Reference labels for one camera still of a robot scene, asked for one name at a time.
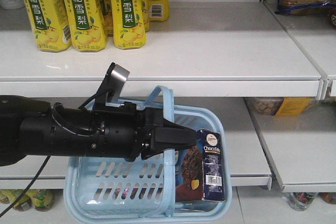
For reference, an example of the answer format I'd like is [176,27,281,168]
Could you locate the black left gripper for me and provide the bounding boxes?
[89,102,197,162]

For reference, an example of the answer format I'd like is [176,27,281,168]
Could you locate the light blue plastic basket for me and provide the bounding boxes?
[64,86,232,223]

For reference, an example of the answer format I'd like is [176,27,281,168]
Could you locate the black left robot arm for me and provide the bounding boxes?
[1,95,196,166]

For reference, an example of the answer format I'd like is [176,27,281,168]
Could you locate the yellow biscuit pack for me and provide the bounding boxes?
[245,97,315,116]

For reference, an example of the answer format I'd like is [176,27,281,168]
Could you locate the white supermarket shelf unit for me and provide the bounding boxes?
[1,0,335,223]

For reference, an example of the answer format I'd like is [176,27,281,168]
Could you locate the yellow pear drink bottle right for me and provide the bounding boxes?
[111,0,146,50]

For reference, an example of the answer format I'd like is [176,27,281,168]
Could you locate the yellow pear drink bottle middle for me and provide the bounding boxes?
[64,0,107,52]

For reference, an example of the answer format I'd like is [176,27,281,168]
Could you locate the yellow pear drink bottle left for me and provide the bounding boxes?
[24,0,71,52]

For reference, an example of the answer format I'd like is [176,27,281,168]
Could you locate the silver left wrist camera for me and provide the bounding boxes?
[105,62,130,103]

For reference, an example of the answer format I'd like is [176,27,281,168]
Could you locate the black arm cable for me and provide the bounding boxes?
[0,155,52,218]

